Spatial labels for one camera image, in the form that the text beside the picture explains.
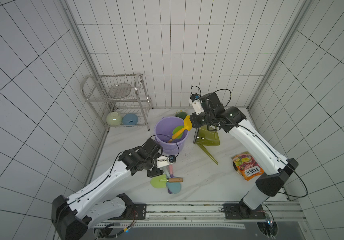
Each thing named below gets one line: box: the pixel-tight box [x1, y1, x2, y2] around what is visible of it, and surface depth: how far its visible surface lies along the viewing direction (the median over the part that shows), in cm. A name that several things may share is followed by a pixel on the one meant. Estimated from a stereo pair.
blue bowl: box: [122, 113, 139, 126], surface depth 106 cm
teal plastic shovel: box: [167, 182, 182, 194], surface depth 81 cm
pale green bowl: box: [106, 111, 122, 126], surface depth 103 cm
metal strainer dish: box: [108, 83, 132, 99], surface depth 96 cm
